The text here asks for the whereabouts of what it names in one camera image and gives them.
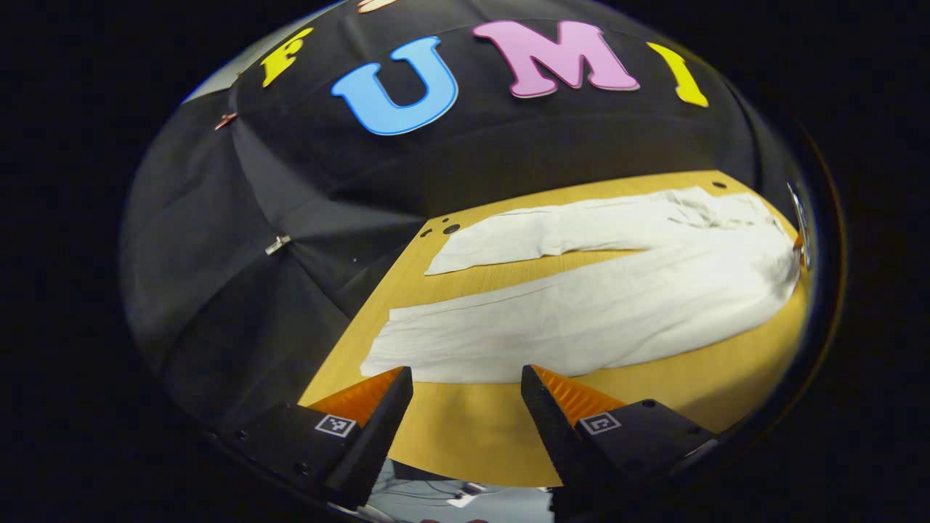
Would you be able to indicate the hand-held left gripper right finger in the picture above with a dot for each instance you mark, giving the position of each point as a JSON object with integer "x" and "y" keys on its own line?
{"x": 552, "y": 436}

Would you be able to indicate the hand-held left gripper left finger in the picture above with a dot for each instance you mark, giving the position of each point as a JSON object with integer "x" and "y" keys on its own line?
{"x": 381, "y": 428}

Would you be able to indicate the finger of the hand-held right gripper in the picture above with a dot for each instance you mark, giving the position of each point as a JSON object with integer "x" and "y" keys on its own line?
{"x": 799, "y": 241}

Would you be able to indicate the white jeans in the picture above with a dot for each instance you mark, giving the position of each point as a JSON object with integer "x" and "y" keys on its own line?
{"x": 617, "y": 305}

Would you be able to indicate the black backdrop cloth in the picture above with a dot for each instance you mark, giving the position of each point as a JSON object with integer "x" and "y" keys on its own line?
{"x": 240, "y": 290}

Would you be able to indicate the silver backdrop clip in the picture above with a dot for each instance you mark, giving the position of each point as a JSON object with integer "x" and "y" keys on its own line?
{"x": 277, "y": 244}

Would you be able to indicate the copper backdrop clip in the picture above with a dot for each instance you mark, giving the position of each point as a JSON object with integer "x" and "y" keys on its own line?
{"x": 226, "y": 121}

